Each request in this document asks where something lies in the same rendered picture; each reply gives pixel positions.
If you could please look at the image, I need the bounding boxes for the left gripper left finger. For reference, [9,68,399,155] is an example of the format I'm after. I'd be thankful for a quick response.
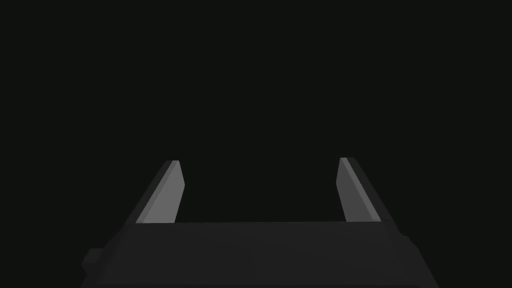
[126,159,186,225]

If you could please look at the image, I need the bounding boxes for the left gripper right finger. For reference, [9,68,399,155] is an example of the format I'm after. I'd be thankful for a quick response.
[335,157,394,223]

